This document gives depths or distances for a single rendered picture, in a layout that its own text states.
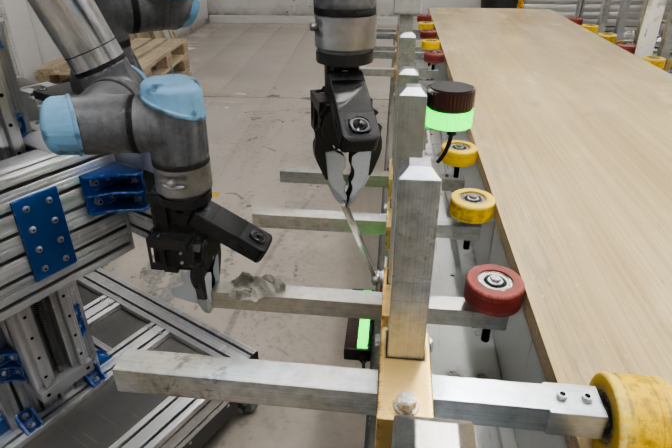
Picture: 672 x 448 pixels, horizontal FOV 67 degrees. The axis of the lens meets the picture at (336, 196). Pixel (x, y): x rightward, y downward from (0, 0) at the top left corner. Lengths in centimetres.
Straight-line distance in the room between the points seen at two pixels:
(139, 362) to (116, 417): 100
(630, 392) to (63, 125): 66
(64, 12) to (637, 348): 83
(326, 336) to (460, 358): 99
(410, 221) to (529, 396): 20
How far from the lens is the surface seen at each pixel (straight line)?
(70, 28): 79
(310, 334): 198
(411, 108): 66
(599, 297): 79
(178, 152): 67
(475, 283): 74
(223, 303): 81
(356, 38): 62
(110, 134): 68
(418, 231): 44
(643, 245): 94
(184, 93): 65
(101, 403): 162
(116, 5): 116
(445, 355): 105
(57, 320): 142
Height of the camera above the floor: 134
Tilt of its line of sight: 28 degrees down
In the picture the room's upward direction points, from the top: straight up
